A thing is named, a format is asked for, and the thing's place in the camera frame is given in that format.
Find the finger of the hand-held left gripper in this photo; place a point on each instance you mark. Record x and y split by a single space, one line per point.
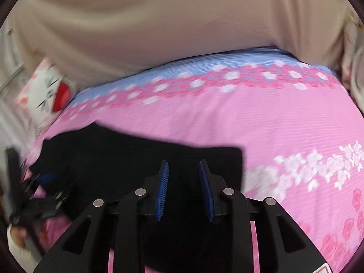
44 178

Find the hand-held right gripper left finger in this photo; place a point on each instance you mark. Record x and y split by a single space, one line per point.
162 193

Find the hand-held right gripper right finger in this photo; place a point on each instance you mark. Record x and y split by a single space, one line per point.
206 193

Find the black pants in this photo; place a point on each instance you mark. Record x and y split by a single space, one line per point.
113 162

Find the person's left forearm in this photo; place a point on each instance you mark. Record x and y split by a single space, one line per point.
21 256

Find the white satin cloth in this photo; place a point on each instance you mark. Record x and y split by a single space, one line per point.
14 125

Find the cat face pillow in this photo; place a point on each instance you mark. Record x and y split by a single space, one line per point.
45 96

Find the pink rose print bedsheet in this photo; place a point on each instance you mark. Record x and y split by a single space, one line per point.
227 113

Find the beige blanket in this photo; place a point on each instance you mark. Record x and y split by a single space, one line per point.
170 20

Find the pale floral quilt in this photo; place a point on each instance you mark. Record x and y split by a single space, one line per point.
354 62

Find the metal rail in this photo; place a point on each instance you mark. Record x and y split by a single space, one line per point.
11 78

